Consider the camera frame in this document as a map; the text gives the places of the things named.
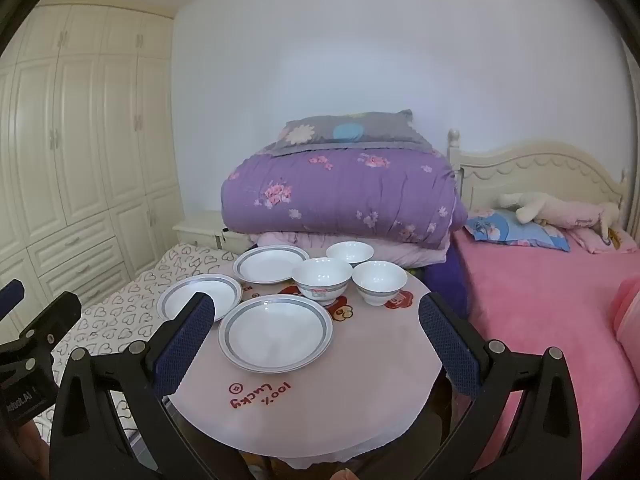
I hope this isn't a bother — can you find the round printed table top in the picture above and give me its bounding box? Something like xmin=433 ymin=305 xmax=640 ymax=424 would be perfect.
xmin=37 ymin=242 xmax=246 ymax=461

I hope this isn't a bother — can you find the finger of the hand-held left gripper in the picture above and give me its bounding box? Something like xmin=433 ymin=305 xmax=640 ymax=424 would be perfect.
xmin=20 ymin=290 xmax=82 ymax=346
xmin=0 ymin=279 xmax=26 ymax=321

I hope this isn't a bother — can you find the pink bedsheet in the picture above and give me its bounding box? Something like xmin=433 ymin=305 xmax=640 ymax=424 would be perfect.
xmin=452 ymin=227 xmax=640 ymax=480

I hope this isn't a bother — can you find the white plate with grey rim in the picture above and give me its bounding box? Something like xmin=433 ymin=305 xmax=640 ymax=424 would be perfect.
xmin=156 ymin=275 xmax=243 ymax=323
xmin=232 ymin=245 xmax=312 ymax=285
xmin=217 ymin=294 xmax=334 ymax=375

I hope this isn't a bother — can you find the plain pink pillow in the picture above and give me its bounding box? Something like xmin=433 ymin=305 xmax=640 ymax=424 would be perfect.
xmin=612 ymin=275 xmax=640 ymax=361

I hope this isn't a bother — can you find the cream bed headboard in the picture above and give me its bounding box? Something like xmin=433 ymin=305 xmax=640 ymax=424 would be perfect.
xmin=446 ymin=129 xmax=632 ymax=221

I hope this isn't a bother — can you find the pale pink folded blanket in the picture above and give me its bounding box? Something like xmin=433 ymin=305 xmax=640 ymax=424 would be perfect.
xmin=245 ymin=230 xmax=451 ymax=268

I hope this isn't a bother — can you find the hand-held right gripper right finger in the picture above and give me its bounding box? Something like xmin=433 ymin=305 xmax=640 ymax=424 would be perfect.
xmin=400 ymin=291 xmax=583 ymax=480

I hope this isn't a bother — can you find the grey floral pillow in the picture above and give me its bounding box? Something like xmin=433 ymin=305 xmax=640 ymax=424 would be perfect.
xmin=263 ymin=109 xmax=435 ymax=157

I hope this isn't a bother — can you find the heart pattern pillow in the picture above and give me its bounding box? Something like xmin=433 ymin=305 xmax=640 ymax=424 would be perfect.
xmin=0 ymin=2 xmax=183 ymax=321

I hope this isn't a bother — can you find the cream plush toy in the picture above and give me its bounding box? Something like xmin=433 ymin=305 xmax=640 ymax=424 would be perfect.
xmin=496 ymin=191 xmax=623 ymax=241

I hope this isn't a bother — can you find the purple floral quilt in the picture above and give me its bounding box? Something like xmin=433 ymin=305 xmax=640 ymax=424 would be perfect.
xmin=220 ymin=147 xmax=468 ymax=251

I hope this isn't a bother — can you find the white bowl with grey band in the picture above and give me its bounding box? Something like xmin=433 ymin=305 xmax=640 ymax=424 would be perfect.
xmin=326 ymin=241 xmax=375 ymax=267
xmin=351 ymin=260 xmax=408 ymax=307

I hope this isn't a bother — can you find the cream nightstand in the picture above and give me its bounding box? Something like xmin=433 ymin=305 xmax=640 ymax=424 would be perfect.
xmin=172 ymin=210 xmax=251 ymax=251

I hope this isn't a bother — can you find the white bowl with red label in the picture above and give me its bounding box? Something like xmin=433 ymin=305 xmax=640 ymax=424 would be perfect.
xmin=291 ymin=256 xmax=354 ymax=306

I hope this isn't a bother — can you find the dark purple cloth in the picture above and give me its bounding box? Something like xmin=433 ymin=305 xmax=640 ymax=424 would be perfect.
xmin=415 ymin=245 xmax=471 ymax=321

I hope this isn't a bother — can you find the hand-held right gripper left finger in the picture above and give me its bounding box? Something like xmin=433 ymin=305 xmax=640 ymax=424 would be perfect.
xmin=49 ymin=291 xmax=216 ymax=480

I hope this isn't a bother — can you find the blue cartoon pillow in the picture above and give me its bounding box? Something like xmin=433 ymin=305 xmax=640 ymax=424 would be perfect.
xmin=465 ymin=207 xmax=572 ymax=252

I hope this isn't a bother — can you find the pink and yellow pillow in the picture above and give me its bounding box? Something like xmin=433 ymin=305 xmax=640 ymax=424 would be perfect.
xmin=565 ymin=225 xmax=638 ymax=255

